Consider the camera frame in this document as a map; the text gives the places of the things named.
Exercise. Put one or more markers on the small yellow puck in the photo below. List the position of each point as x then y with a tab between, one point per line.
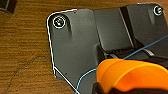
133	75

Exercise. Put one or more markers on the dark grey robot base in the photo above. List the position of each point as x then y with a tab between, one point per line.
76	36

